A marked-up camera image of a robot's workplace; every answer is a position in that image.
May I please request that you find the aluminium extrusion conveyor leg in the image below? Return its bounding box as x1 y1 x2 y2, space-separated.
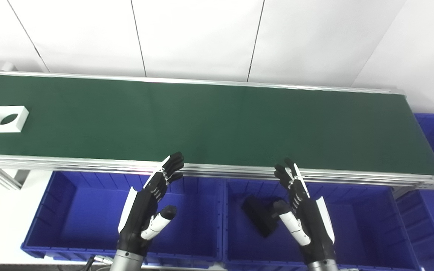
0 167 31 191

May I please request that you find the white square part with hole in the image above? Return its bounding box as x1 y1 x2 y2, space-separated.
0 106 29 133

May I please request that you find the black flanged part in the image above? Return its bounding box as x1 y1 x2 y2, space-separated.
242 195 280 238

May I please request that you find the black wrist cable silver plug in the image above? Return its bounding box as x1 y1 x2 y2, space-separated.
84 255 118 271

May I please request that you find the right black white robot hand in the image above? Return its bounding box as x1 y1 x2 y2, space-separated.
273 157 336 264

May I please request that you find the green conveyor belt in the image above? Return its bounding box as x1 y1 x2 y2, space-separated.
0 70 434 190

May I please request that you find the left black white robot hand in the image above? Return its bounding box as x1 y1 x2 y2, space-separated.
117 152 185 253

